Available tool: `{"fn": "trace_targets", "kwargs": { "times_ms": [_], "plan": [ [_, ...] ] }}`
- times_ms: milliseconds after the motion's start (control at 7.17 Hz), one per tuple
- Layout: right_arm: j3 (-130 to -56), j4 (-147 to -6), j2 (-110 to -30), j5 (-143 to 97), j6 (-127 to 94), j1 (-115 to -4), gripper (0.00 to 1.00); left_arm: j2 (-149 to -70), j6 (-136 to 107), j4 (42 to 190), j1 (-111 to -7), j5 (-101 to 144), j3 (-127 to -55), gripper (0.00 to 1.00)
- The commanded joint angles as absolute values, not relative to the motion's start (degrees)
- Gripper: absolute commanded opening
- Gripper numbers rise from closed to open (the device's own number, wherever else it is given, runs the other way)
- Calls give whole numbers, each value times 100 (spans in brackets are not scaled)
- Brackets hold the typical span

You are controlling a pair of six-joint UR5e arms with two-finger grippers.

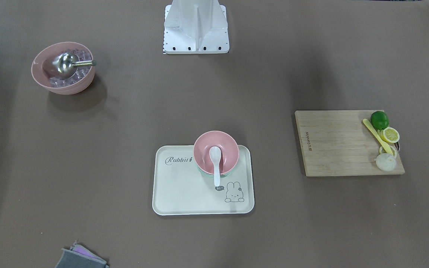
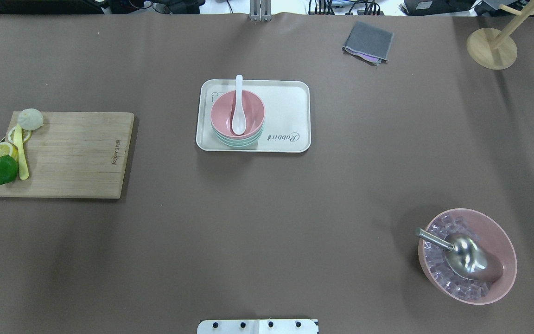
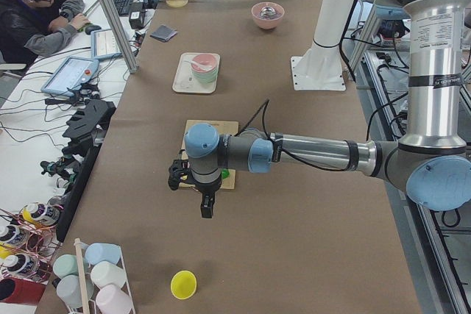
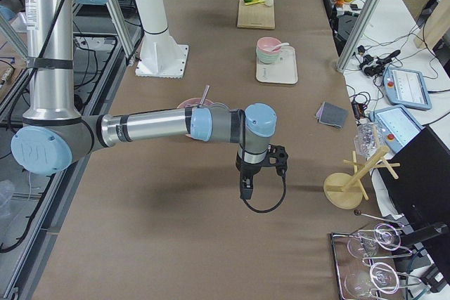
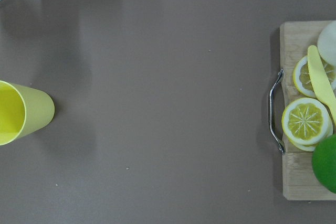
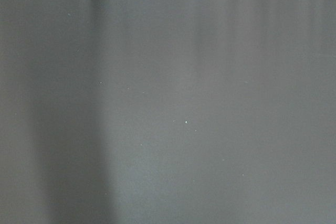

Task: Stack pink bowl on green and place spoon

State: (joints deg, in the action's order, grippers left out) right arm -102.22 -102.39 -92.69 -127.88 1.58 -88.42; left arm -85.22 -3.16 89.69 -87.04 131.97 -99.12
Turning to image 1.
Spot white ceramic spoon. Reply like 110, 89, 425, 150
209, 146, 222, 187

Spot small pink bowl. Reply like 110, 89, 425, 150
193, 131, 239, 175

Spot large pink ice bowl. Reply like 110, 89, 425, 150
31, 41, 95, 95

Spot stacked green bowls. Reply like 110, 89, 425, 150
196, 166, 237, 179

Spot cream serving tray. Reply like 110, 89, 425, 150
153, 145, 255, 216

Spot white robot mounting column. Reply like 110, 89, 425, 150
162, 0, 230, 54

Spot wooden cutting board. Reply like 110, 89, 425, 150
295, 110, 405, 177

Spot metal ice scoop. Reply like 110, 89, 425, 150
42, 51, 97, 80

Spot green lime toy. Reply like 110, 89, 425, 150
371, 111, 390, 130

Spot lemon slice near bun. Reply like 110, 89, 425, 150
379, 145, 398, 159

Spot white steamed bun toy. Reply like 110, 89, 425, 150
374, 153, 397, 172

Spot lemon slice near lime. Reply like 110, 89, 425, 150
379, 127, 400, 144

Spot grey folded cloth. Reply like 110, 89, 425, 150
55, 243, 109, 268

